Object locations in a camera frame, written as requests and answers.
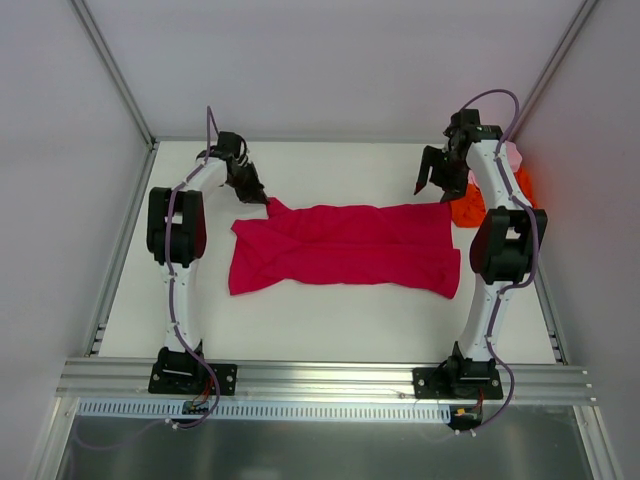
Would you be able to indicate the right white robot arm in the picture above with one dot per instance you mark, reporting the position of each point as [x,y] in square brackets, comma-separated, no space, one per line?
[503,254]

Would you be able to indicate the pink t shirt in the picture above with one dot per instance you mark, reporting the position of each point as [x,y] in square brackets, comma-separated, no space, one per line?
[514,159]

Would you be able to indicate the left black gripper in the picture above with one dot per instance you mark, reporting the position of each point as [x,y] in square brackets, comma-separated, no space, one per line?
[244,179]

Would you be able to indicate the white slotted cable duct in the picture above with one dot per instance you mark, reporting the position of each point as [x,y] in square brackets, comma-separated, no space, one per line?
[228,409]

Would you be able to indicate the aluminium mounting rail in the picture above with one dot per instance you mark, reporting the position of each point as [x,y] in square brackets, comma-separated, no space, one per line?
[535,384]

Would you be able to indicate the magenta t shirt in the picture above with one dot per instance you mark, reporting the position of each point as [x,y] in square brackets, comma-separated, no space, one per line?
[409,245]

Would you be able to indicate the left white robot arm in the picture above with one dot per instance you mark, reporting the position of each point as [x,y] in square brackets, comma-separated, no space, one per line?
[176,237]

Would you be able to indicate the aluminium frame post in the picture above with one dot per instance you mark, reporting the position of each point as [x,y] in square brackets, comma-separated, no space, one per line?
[88,22]
[552,65]

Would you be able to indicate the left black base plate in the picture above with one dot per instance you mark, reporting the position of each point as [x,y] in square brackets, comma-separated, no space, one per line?
[220,380]

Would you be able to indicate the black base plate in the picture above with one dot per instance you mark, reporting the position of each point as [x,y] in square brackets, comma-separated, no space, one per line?
[436,383]
[220,380]

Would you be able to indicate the right aluminium frame post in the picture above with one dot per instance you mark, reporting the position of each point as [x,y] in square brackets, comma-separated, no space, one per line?
[552,65]

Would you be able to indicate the left aluminium frame post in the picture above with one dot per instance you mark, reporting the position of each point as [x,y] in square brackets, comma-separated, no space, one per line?
[88,22]

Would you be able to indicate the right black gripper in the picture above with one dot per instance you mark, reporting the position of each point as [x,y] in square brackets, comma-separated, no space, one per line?
[445,167]

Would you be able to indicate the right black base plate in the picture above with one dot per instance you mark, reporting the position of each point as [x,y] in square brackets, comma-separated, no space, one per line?
[436,383]

